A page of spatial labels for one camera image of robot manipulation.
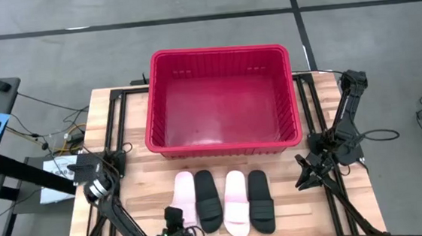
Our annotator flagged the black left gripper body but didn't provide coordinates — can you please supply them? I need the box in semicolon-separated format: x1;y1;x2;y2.
164;205;186;232

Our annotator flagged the black aluminium frame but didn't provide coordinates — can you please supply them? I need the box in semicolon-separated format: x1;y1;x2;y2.
56;85;161;236
292;66;387;236

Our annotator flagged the small black antenna device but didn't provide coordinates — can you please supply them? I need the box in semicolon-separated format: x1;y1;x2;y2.
129;72;151;86

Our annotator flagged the white paper sheet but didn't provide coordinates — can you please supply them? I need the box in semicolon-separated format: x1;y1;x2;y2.
35;154;82;205

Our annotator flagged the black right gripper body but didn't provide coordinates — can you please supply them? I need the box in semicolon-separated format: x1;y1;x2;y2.
306;149;339;181

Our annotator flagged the black floor cable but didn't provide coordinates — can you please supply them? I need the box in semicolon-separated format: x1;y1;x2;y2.
16;86;90;119

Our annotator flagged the pink slide sandal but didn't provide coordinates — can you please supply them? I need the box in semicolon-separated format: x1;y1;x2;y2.
165;170;199;230
219;169;253;236

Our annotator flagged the red plastic bin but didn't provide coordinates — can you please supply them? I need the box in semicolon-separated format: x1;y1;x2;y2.
137;38;305;165

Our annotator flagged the black slide sandal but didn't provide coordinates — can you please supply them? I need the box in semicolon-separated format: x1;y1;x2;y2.
193;168;226;235
245;168;278;236

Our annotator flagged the yellow floor cable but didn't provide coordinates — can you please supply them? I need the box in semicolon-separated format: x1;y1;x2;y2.
51;122;89;154

